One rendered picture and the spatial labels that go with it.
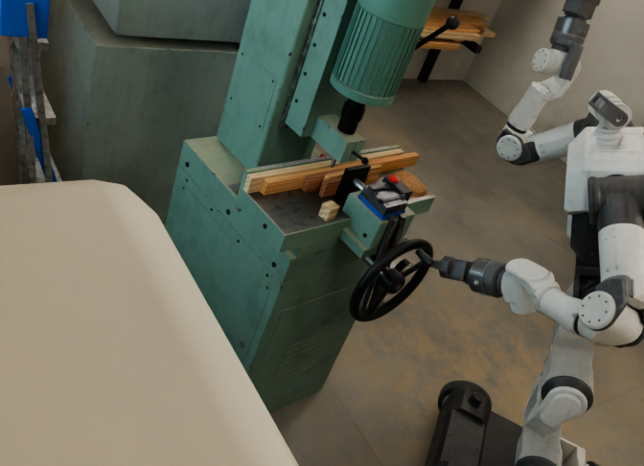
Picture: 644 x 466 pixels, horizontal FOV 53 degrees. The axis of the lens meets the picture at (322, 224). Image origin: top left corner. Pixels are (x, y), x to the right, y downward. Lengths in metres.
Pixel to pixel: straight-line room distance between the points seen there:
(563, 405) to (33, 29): 1.80
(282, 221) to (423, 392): 1.27
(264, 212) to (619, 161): 0.85
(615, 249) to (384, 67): 0.67
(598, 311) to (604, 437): 1.75
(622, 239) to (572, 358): 0.64
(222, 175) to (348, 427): 1.05
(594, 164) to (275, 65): 0.86
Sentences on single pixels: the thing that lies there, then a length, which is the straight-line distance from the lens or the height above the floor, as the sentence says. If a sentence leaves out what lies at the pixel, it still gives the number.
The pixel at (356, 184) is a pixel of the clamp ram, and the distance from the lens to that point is 1.82.
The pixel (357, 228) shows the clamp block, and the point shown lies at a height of 0.89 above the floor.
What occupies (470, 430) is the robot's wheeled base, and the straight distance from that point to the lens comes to 2.43.
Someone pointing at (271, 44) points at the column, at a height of 1.19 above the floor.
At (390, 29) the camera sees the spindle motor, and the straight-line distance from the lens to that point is 1.60.
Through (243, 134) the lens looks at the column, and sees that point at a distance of 1.98.
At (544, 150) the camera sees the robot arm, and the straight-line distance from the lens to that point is 1.99.
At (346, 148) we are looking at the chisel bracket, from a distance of 1.76.
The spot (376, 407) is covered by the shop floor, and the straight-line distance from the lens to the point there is 2.57.
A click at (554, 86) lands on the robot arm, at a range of 2.01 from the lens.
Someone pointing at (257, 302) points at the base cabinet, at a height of 0.58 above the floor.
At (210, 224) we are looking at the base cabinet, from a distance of 2.00.
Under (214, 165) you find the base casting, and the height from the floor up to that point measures 0.80.
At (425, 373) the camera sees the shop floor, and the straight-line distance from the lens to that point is 2.79.
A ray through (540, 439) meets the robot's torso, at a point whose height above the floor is 0.41.
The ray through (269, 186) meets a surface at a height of 0.93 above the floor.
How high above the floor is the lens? 1.87
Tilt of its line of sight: 35 degrees down
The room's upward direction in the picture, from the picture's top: 22 degrees clockwise
